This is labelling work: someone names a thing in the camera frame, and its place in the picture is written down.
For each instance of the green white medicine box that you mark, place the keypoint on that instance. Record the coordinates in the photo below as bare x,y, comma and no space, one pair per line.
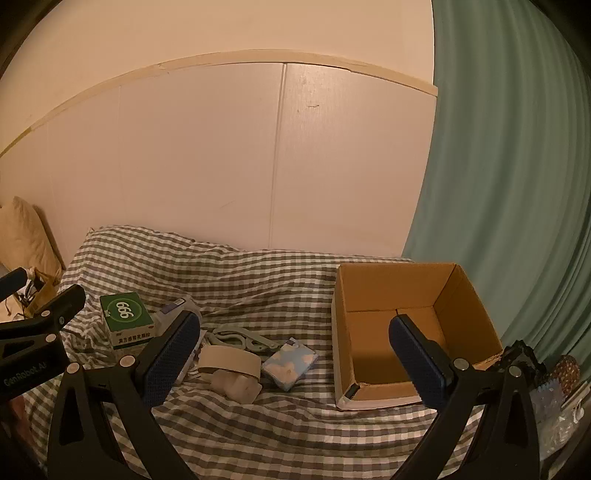
124,309

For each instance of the clear plastic bag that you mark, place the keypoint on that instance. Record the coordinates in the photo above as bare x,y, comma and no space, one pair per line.
551,415

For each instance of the green curtain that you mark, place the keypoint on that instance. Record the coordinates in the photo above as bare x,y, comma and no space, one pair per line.
508,184

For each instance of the pale green folding hanger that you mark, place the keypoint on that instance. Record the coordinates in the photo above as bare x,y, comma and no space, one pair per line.
231,339

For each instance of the pineapple patterned item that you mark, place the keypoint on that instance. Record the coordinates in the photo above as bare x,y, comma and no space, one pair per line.
565,371

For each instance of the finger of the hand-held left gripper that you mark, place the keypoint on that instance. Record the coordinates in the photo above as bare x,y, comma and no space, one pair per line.
11,282
64,302

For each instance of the clear cotton swab container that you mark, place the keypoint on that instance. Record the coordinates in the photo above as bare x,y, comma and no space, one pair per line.
173,309

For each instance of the green checkered blanket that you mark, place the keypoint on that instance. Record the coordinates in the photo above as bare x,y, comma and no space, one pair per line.
277,286

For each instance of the beige pillow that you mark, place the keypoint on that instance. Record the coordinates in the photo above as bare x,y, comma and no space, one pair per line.
23,235

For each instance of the beige tape roll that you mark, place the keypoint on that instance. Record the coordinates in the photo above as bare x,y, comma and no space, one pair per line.
231,360

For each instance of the blue cloud tissue packet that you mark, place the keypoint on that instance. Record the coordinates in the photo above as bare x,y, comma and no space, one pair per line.
288,364

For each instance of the white plastic container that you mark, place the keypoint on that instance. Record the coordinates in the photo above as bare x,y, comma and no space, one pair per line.
235,387

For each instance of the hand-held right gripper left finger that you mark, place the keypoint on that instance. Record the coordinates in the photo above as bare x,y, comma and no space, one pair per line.
171,355

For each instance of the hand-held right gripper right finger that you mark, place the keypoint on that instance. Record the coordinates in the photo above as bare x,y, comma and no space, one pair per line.
415,360

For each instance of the cardboard box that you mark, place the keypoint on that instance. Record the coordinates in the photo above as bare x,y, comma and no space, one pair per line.
369,286

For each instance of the person's left forearm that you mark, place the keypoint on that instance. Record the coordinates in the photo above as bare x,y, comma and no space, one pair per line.
11,415

